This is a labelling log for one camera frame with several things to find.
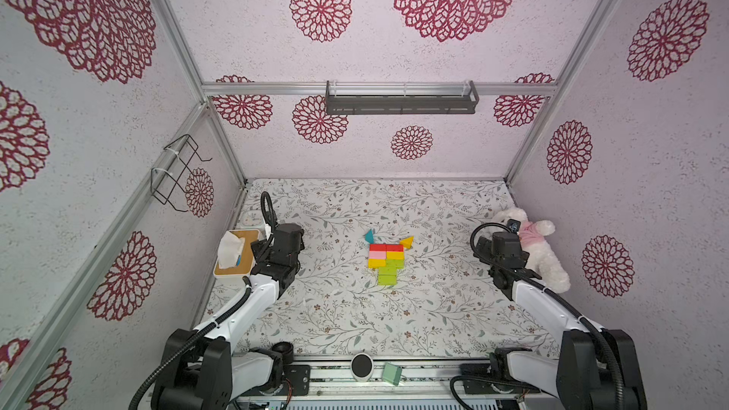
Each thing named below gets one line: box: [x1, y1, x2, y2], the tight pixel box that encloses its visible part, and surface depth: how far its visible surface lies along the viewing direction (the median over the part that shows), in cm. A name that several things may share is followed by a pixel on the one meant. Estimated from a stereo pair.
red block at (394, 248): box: [385, 243, 406, 252], surface depth 102 cm
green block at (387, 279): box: [377, 274, 398, 286], surface depth 94 cm
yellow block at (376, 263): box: [367, 258, 387, 269], surface depth 97 cm
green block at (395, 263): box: [385, 259, 405, 269], surface depth 97 cm
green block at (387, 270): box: [378, 265, 398, 276], surface depth 96 cm
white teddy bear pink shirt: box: [494, 206, 571, 295], surface depth 89 cm
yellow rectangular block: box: [386, 250, 406, 260], surface depth 99 cm
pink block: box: [369, 250, 387, 260], surface depth 99 cm
